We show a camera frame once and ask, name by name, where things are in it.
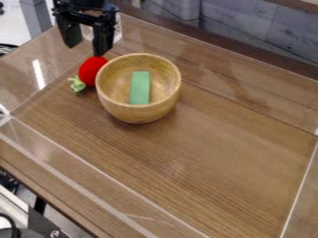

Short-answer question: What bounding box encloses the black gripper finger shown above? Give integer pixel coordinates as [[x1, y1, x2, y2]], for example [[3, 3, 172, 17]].
[[56, 17, 81, 48], [92, 23, 115, 56]]

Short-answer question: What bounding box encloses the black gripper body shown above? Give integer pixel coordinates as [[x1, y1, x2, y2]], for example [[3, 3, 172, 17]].
[[52, 0, 119, 26]]

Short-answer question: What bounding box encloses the wooden bowl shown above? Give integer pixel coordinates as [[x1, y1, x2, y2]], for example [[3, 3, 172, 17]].
[[96, 53, 182, 124]]

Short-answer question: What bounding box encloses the red plush strawberry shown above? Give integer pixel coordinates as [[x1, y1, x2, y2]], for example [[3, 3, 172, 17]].
[[68, 57, 108, 93]]

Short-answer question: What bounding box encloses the green rectangular block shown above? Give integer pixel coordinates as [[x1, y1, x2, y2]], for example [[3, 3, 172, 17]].
[[130, 72, 150, 105]]

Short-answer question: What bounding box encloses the clear acrylic corner bracket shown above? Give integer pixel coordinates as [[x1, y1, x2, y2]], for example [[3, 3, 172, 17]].
[[80, 13, 122, 43]]

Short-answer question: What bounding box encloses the grey post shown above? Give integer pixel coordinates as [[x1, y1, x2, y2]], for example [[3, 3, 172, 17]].
[[19, 0, 52, 38]]

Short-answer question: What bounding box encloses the clear acrylic tray wall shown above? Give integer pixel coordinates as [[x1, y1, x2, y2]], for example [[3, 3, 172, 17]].
[[0, 16, 318, 238]]

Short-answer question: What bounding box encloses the black metal table bracket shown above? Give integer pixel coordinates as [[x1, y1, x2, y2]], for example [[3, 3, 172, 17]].
[[27, 207, 72, 238]]

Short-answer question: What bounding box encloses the black cable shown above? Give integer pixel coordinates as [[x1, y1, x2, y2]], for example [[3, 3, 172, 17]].
[[0, 213, 20, 238]]

